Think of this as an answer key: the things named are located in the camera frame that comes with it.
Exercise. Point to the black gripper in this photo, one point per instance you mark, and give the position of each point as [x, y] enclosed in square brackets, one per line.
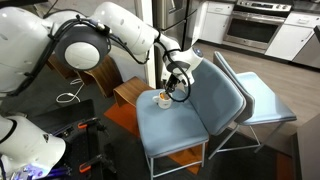
[173, 80]

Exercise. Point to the white printed mug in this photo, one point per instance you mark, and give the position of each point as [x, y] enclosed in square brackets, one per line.
[164, 101]

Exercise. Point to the blue padded chair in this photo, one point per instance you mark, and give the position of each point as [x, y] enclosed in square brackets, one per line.
[173, 126]
[263, 96]

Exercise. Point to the curved wooden stool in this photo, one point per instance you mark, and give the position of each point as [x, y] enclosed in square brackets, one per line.
[133, 88]
[103, 76]
[60, 68]

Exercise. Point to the stainless steel refrigerator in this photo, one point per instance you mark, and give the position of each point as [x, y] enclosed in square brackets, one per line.
[173, 30]

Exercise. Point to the narrow white kitchen cabinet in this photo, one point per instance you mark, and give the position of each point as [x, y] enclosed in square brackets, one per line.
[215, 23]

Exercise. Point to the orange black clamp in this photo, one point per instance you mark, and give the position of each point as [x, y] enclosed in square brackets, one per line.
[87, 124]
[91, 164]

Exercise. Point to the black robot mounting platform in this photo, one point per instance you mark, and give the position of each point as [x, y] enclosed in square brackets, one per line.
[76, 111]

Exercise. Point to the stainless steel oven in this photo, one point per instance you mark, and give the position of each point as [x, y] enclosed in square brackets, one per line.
[253, 30]

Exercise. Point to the wide white kitchen cabinet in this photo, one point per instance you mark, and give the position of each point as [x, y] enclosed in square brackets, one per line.
[290, 38]

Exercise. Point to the stainless steel dishwasher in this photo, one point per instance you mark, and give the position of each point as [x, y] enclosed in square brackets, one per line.
[310, 53]

